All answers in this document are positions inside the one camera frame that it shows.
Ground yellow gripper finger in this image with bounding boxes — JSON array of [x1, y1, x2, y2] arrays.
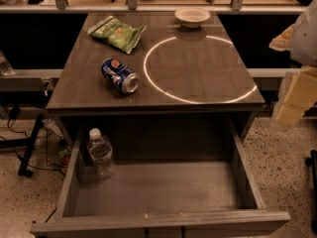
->
[[268, 25, 294, 52], [274, 66, 317, 127]]

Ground clear plastic water bottle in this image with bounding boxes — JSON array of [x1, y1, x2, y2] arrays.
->
[[86, 128, 116, 179]]

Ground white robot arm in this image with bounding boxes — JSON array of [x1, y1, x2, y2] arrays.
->
[[269, 0, 317, 130]]

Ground grey wooden cabinet counter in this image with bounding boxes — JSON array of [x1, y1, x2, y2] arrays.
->
[[46, 11, 266, 141]]

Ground open grey top drawer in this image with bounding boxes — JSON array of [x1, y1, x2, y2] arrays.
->
[[31, 115, 290, 238]]

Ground clear bottle at left edge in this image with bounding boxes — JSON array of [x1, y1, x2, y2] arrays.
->
[[0, 51, 15, 76]]

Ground black stand at right edge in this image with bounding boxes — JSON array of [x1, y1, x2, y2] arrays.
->
[[305, 149, 317, 235]]

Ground white paper bowl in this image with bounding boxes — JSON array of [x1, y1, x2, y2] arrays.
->
[[174, 8, 210, 28]]

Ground green chip bag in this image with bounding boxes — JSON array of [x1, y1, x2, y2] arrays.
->
[[87, 16, 147, 55]]

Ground blue pepsi soda can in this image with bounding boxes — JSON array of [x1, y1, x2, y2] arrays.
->
[[101, 59, 140, 94]]

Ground black metal stand leg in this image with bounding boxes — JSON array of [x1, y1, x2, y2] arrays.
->
[[0, 114, 44, 178]]

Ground wire mesh basket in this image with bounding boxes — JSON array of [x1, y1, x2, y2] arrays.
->
[[47, 129, 71, 175]]

